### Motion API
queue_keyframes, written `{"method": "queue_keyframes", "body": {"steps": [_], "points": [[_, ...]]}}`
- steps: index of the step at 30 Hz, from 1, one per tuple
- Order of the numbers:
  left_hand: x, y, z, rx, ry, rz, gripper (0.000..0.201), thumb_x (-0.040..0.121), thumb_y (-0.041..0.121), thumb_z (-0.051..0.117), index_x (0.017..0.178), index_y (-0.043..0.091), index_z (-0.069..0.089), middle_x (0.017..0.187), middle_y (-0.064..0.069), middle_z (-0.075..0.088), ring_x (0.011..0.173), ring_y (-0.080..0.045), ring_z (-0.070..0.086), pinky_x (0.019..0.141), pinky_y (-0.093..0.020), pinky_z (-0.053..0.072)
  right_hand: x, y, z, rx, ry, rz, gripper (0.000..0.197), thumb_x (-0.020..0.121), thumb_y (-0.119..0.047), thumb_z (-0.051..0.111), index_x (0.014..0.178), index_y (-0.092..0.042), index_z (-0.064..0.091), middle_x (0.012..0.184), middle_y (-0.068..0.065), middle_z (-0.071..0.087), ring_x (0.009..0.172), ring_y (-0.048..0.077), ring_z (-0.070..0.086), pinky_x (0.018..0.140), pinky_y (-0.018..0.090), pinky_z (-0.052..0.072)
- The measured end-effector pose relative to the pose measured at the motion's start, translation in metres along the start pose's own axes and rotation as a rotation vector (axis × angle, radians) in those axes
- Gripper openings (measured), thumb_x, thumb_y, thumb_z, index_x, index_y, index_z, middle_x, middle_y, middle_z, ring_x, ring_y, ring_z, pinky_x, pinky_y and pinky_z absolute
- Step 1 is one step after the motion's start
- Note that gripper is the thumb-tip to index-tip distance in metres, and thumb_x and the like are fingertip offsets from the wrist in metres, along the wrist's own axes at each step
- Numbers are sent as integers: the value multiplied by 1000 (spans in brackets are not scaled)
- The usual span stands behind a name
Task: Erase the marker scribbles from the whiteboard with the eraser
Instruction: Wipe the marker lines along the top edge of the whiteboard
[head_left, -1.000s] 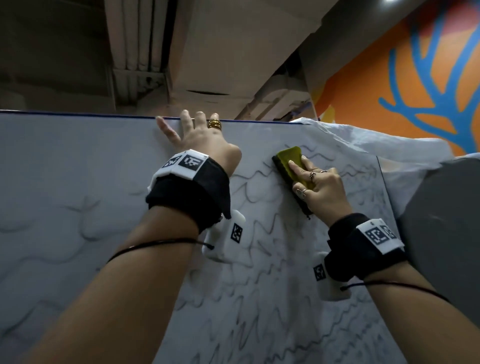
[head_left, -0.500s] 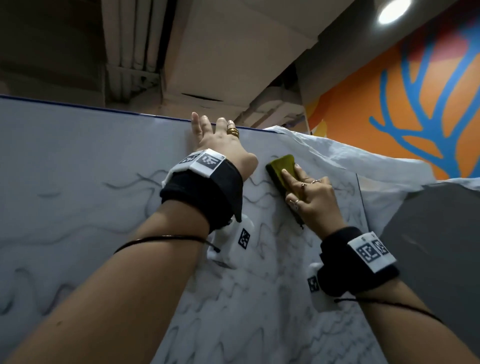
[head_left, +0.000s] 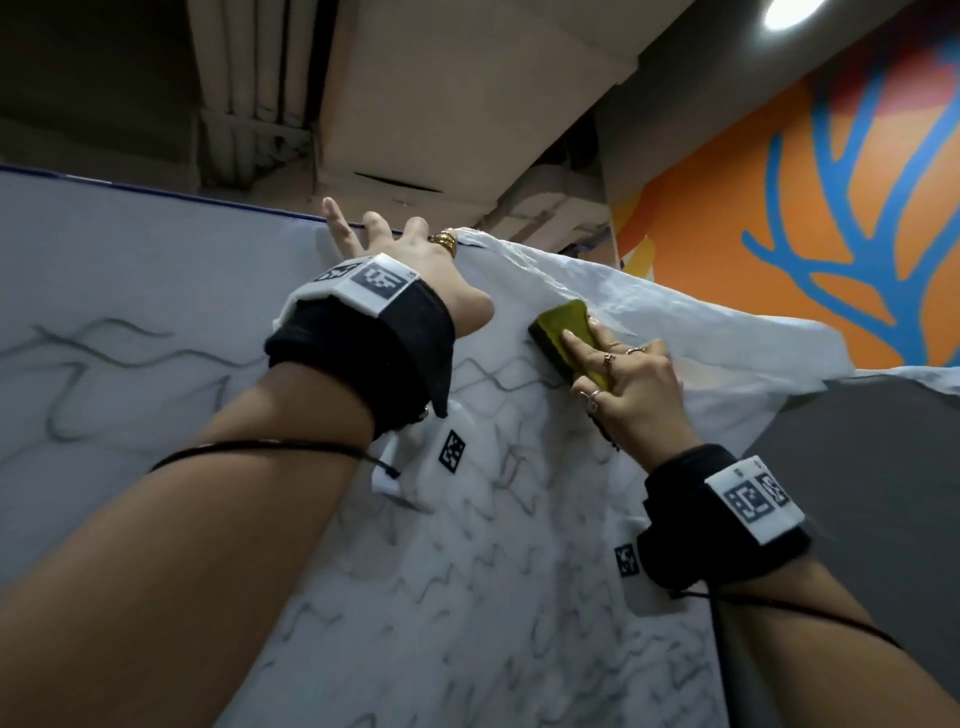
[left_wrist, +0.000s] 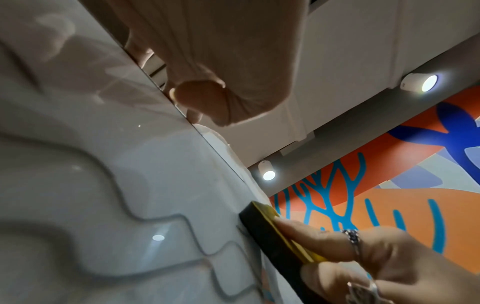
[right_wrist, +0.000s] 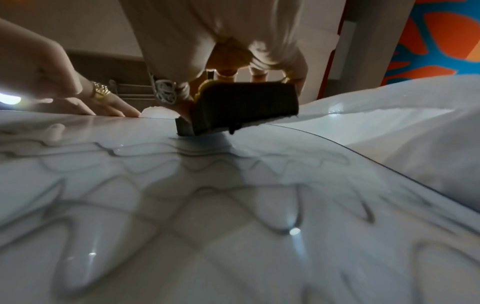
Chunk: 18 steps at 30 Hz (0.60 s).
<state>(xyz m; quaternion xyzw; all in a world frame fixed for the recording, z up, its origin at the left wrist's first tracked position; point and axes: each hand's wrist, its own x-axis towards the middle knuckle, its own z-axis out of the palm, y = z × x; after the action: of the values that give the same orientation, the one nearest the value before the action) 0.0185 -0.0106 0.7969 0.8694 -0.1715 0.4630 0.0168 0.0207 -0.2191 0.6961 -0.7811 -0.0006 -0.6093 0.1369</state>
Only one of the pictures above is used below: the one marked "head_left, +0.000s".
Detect large scribbled whiteboard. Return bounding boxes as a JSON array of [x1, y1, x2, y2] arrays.
[[0, 164, 734, 728]]

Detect white cylinder spotlight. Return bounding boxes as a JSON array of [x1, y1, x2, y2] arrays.
[[761, 0, 828, 32]]

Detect yellow and black whiteboard eraser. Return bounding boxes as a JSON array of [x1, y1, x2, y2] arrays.
[[527, 298, 624, 392]]

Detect black wristband with marker tag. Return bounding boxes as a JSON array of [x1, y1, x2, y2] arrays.
[[263, 253, 460, 441], [635, 443, 816, 595]]

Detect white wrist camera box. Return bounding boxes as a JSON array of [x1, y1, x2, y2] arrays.
[[371, 397, 478, 520], [613, 517, 693, 618]]

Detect person's left forearm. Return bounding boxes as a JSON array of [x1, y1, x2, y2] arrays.
[[0, 363, 378, 728]]

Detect person's right forearm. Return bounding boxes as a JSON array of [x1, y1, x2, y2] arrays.
[[714, 554, 960, 728]]

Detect white cloth sheet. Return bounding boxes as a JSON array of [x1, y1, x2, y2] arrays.
[[449, 227, 858, 483]]

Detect grey partition panel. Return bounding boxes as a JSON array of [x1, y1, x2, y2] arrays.
[[718, 371, 960, 728]]

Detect person's right hand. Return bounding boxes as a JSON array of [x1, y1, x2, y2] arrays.
[[560, 316, 703, 475]]

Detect white ceiling pipe bundle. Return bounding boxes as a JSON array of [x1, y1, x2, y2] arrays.
[[187, 0, 318, 190]]

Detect thin black cable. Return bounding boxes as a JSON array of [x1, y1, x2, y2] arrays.
[[149, 437, 403, 482], [671, 587, 903, 651]]

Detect person's left hand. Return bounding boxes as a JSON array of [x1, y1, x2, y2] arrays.
[[320, 196, 497, 340]]

